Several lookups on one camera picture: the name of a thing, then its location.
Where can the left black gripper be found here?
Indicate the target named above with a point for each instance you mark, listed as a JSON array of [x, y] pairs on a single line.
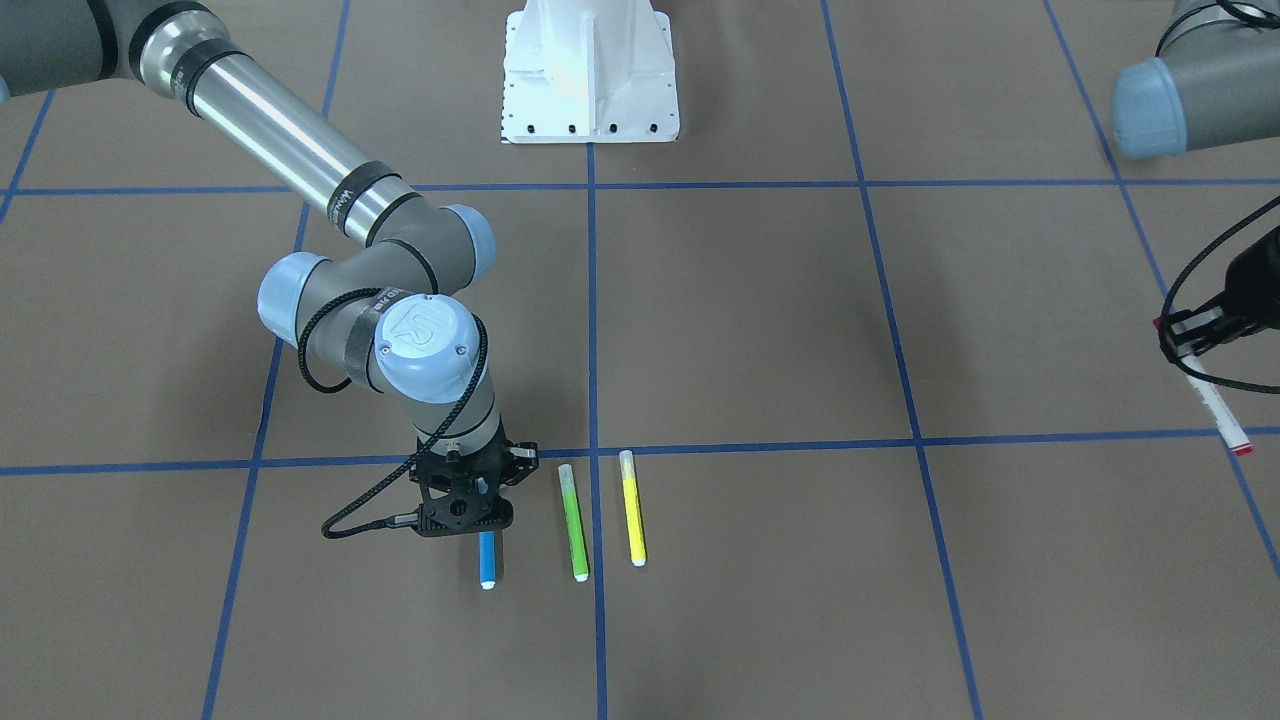
[[1258, 278]]

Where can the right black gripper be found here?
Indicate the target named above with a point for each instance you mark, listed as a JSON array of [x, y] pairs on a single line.
[[522, 458]]

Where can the blue highlighter pen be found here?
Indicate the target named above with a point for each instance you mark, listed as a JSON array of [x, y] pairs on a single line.
[[487, 564]]

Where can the red white marker pen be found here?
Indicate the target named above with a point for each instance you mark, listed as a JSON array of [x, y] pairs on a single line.
[[1229, 428]]

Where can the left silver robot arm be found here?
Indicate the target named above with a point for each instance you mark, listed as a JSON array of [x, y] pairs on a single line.
[[1213, 81]]

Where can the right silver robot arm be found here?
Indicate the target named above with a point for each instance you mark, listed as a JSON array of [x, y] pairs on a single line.
[[387, 318]]

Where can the green highlighter pen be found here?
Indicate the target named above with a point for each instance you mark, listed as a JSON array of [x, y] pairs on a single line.
[[575, 533]]

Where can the yellow highlighter pen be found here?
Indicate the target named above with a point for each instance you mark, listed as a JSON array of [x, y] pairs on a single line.
[[632, 510]]

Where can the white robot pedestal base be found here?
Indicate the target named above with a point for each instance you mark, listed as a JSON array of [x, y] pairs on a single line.
[[589, 72]]

